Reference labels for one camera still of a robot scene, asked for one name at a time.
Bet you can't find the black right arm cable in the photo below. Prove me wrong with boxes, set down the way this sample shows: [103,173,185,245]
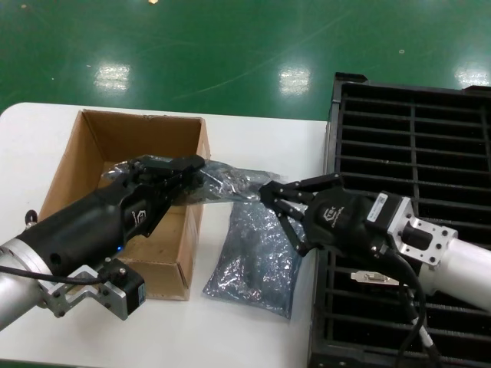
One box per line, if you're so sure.
[370,235,450,368]

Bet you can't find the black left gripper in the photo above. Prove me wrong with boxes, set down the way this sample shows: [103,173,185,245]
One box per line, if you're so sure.
[21,154,206,278]

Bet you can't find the silver anti-static bag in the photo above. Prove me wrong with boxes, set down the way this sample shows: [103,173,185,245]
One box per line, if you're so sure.
[202,199,319,321]
[101,156,288,208]

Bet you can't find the black slotted plastic container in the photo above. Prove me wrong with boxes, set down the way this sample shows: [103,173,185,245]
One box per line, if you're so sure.
[308,72,491,368]

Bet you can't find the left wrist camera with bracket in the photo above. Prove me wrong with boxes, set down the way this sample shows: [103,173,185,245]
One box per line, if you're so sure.
[38,258,147,321]

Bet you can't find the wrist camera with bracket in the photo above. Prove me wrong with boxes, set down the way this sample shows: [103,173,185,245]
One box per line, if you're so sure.
[38,258,147,321]
[366,192,460,268]

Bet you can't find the graphics card with metal bracket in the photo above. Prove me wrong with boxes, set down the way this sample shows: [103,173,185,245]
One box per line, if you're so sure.
[351,271,402,288]

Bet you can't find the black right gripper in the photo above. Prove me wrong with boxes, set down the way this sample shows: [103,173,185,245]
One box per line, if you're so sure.
[259,172,388,257]

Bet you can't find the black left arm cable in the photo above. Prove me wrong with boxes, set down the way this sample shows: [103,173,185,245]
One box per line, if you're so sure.
[0,264,116,287]

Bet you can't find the brown cardboard box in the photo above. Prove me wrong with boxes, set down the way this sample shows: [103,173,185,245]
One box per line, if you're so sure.
[38,110,211,302]

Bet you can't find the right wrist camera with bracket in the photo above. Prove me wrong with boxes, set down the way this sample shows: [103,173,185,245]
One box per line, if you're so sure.
[366,192,460,268]

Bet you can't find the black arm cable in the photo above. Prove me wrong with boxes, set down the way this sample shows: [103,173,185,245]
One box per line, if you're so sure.
[370,235,450,368]
[0,264,116,287]

